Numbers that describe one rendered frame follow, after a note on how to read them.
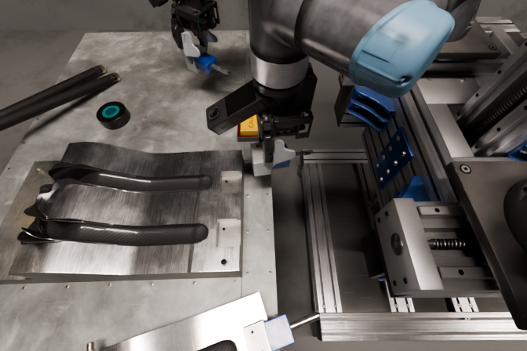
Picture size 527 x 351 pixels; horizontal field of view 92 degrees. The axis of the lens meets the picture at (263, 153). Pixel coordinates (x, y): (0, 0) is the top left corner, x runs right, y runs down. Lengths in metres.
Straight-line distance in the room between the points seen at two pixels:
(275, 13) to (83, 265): 0.50
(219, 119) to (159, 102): 0.50
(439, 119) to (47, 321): 0.90
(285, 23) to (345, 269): 1.09
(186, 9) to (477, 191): 0.63
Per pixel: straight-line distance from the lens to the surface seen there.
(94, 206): 0.60
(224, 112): 0.39
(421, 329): 1.30
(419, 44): 0.23
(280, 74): 0.32
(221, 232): 0.55
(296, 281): 1.40
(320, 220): 1.24
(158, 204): 0.58
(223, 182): 0.59
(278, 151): 0.45
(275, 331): 0.52
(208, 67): 0.73
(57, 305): 0.71
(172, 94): 0.89
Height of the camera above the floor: 1.38
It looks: 57 degrees down
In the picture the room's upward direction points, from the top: straight up
